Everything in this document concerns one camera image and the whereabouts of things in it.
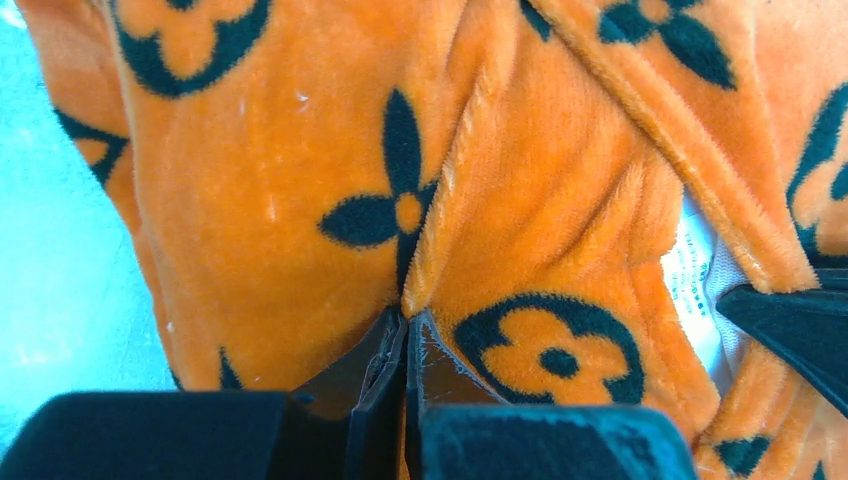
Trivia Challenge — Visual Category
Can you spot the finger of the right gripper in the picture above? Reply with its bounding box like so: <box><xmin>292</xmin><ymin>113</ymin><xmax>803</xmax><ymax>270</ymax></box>
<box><xmin>716</xmin><ymin>268</ymin><xmax>847</xmax><ymax>415</ymax></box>

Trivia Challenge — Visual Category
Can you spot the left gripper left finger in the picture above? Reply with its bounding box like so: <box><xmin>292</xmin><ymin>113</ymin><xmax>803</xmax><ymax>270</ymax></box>
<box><xmin>1</xmin><ymin>308</ymin><xmax>407</xmax><ymax>479</ymax></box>

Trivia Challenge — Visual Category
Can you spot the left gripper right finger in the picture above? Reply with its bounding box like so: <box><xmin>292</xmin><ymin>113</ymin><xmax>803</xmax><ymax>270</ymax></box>
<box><xmin>405</xmin><ymin>312</ymin><xmax>697</xmax><ymax>479</ymax></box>

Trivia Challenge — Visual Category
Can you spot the white pillow insert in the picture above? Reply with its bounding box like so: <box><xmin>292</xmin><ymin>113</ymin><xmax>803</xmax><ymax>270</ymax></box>
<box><xmin>661</xmin><ymin>192</ymin><xmax>750</xmax><ymax>395</ymax></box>

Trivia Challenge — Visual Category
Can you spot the orange patterned pillowcase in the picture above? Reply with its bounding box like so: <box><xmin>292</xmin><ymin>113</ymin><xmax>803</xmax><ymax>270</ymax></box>
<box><xmin>18</xmin><ymin>1</ymin><xmax>847</xmax><ymax>479</ymax></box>

